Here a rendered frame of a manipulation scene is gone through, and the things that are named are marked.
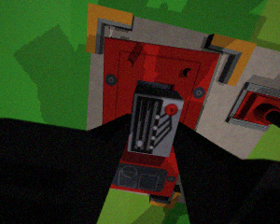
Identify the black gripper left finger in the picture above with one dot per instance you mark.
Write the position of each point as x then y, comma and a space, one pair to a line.
93, 156

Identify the grey flat base plate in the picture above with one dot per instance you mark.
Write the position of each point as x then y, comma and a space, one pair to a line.
242, 66

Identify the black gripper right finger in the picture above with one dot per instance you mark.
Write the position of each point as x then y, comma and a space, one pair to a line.
219, 187

